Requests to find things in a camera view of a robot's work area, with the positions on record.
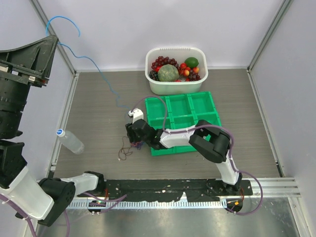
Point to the red cherries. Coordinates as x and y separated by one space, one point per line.
188 74

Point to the green lime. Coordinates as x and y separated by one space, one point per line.
192 62

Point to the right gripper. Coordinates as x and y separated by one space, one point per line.
131 134

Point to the white cable duct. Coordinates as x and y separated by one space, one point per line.
182 204

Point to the red grape bunch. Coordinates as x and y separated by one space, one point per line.
161 61

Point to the white plastic basin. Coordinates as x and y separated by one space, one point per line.
180 55

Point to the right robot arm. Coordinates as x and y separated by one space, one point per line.
213 142

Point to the dark grape bunch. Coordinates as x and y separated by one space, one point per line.
153 75

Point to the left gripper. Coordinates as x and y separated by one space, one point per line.
34 58

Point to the clear plastic bottle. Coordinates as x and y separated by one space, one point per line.
70 141

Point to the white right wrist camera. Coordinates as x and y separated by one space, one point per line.
136 114

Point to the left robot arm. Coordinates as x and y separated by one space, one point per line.
44 200

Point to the green compartment tray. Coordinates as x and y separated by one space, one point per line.
184 110

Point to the green melon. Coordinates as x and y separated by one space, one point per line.
168 73

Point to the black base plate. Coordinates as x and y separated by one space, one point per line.
168 190

